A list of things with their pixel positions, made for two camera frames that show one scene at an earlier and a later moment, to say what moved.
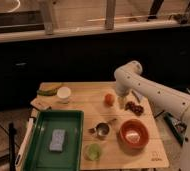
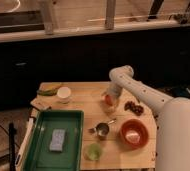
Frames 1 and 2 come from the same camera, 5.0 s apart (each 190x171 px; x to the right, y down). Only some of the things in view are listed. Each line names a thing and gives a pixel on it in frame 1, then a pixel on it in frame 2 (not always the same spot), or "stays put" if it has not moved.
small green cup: [93, 151] stays put
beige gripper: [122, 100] to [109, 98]
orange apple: [109, 99] stays put
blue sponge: [57, 141] stays put
